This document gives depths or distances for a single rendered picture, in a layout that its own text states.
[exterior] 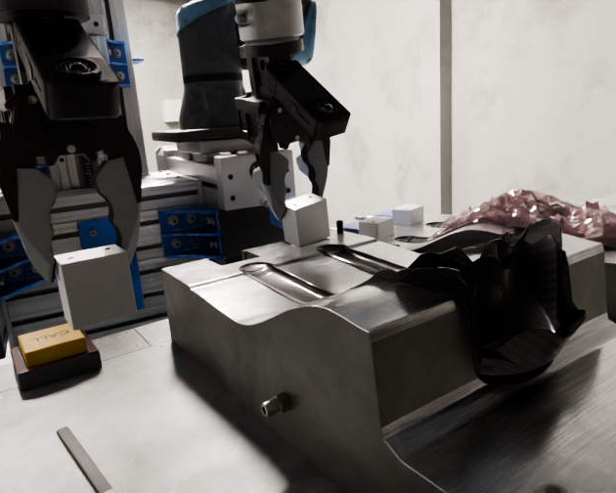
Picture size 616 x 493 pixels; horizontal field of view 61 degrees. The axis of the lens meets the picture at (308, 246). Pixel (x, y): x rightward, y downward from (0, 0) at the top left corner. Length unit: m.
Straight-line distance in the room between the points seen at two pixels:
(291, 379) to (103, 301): 0.16
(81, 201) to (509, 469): 0.80
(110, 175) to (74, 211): 0.52
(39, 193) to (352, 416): 0.28
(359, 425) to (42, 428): 0.30
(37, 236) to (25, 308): 0.56
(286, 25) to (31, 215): 0.34
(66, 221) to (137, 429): 0.54
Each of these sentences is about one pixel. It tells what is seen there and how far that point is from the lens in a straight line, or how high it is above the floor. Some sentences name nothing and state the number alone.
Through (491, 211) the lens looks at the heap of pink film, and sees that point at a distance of 0.74.
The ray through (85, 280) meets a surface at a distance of 0.44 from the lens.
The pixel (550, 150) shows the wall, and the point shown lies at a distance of 3.18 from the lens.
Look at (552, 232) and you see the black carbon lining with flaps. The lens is 0.46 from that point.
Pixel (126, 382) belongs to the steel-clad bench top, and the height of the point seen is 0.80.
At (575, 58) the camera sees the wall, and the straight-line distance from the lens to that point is 3.10.
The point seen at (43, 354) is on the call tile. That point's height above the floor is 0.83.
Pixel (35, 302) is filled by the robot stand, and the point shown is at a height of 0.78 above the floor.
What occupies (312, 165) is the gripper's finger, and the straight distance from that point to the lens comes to 0.67.
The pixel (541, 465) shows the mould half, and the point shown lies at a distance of 0.33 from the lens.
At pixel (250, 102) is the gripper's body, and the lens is 0.65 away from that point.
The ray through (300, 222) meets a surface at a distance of 0.66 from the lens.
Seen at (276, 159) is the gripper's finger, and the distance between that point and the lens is 0.64.
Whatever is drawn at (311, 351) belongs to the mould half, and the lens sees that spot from 0.36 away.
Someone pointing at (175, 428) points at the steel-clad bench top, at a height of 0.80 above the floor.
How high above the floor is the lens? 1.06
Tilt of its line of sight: 15 degrees down
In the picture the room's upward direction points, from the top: 4 degrees counter-clockwise
